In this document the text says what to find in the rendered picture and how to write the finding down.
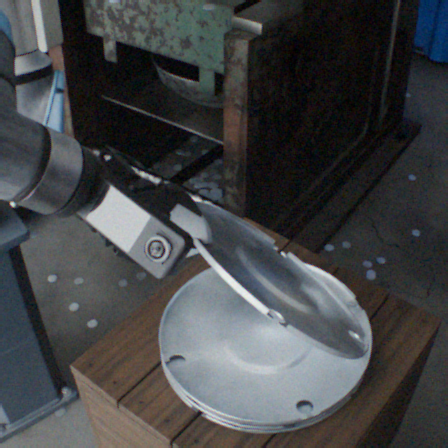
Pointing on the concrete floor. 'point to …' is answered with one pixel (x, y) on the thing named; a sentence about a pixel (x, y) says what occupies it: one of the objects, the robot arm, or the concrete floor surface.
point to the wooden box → (364, 432)
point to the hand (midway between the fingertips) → (204, 245)
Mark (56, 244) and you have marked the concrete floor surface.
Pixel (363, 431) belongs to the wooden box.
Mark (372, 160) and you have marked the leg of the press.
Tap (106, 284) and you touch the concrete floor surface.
